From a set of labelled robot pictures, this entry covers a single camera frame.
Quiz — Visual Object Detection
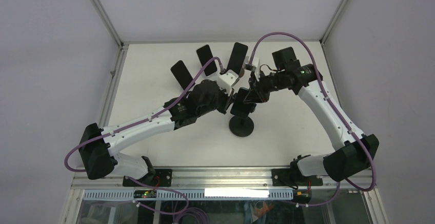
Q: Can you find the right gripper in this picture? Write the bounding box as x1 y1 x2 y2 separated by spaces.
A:
245 69 286 103

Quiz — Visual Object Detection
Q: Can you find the black phone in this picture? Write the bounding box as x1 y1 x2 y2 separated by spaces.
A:
196 45 218 77
226 42 248 74
170 60 193 90
230 87 256 119

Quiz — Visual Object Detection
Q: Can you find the black tall clamp stand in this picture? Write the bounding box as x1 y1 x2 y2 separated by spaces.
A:
229 115 255 137

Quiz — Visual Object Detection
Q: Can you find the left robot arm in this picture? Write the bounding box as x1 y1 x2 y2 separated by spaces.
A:
78 80 234 186

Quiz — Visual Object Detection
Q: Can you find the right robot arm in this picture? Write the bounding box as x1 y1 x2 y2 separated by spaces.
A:
243 47 379 186

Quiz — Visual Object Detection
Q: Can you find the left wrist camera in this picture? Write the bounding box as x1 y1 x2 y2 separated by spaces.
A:
216 70 240 94

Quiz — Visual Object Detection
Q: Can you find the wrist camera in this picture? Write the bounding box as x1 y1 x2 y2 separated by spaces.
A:
242 56 260 80
216 70 240 94

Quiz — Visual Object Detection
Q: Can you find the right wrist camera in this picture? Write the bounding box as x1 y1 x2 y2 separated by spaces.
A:
242 56 260 80

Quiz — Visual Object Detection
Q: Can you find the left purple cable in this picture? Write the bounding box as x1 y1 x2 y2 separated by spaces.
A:
64 56 227 224

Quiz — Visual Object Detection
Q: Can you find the purple cable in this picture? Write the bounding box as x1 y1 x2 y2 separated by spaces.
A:
64 56 227 224
248 31 378 208

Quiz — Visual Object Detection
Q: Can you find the aluminium frame rail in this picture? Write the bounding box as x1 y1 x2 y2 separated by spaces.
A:
70 166 377 190

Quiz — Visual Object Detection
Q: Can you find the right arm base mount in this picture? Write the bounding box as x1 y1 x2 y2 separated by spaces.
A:
271 168 323 187

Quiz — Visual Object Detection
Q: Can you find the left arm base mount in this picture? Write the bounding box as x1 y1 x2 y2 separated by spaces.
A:
122 168 173 187

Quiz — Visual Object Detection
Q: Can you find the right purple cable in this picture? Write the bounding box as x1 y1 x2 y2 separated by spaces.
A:
248 31 378 208

